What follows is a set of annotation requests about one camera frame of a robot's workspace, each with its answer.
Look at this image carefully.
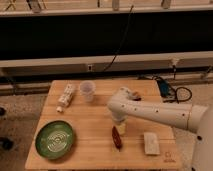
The dark red pepper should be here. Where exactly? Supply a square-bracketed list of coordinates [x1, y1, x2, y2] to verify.
[112, 127, 122, 149]

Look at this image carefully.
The black hanging cable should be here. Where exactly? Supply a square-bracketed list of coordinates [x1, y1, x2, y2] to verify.
[101, 3, 136, 73]

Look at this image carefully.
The white rectangular sponge block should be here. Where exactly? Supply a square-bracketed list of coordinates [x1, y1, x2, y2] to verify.
[144, 132, 160, 155]

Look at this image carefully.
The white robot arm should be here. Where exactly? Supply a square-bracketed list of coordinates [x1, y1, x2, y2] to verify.
[107, 87, 213, 171]

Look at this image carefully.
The green round plate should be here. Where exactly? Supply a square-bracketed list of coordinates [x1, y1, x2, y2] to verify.
[35, 120, 75, 160]

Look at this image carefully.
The brown chocolate bar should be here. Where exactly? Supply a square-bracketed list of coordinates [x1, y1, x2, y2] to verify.
[132, 92, 141, 101]

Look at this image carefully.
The white wall outlet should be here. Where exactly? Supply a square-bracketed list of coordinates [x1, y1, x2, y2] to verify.
[88, 65, 93, 72]

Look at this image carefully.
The black coiled floor cable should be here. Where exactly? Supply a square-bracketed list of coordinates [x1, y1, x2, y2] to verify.
[173, 86, 193, 103]

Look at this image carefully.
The clear plastic cup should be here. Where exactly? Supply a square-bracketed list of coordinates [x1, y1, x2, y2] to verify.
[79, 80, 96, 102]

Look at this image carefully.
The blue power adapter box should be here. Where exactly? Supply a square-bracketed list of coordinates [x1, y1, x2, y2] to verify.
[157, 80, 170, 97]

